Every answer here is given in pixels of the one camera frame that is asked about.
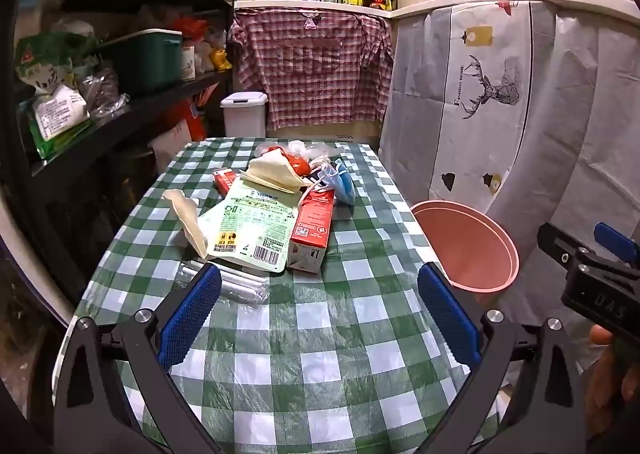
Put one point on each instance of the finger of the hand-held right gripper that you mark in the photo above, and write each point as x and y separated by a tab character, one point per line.
612	239
555	241

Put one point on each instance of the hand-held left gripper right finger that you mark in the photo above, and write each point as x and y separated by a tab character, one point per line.
447	316

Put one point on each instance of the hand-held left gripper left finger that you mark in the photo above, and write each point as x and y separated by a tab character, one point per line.
192	319

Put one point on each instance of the clear wrapper with white sticks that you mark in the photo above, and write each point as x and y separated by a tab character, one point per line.
235	284

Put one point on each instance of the pink plastic bin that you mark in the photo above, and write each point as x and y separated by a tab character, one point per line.
465	244

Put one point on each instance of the beige paper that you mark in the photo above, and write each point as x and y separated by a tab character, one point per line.
190	219

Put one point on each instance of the green and white pouch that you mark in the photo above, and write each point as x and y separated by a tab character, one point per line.
250	224

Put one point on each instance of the small red box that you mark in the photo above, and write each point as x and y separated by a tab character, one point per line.
224	180

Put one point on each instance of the tall red carton box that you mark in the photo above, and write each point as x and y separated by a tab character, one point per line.
312	224

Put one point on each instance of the blue face mask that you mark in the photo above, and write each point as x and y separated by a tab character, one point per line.
342	181

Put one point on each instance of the orange plastic bag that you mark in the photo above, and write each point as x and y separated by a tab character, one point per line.
295	161

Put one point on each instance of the clear plastic bag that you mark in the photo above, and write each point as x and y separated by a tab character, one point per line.
320	149

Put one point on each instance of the person's right hand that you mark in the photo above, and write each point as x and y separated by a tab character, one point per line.
605	379

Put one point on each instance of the green checked tablecloth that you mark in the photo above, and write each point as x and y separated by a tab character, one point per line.
325	334

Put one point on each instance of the white deer print cloth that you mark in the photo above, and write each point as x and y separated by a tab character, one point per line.
550	108

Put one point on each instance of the white cardboard box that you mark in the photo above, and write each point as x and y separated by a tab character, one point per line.
172	146

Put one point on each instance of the orange carton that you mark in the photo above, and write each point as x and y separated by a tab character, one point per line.
192	121

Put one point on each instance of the white pedal bin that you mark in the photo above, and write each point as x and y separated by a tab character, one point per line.
243	113

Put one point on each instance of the crumpled clear bag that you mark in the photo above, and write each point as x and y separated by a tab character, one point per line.
102	93

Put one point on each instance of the green and white packet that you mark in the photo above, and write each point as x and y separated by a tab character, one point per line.
55	118

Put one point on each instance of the white labelled jar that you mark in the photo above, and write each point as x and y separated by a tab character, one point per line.
188	62

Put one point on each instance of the yellow toy duck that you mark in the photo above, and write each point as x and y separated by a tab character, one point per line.
221	59

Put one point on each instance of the green storage box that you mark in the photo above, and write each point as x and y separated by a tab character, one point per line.
145	61

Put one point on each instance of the red plaid shirt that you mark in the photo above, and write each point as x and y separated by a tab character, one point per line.
310	68

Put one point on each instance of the orange bag on shelf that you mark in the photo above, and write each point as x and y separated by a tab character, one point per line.
190	28

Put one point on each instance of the green snack bag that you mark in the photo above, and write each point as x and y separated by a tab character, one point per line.
47	58

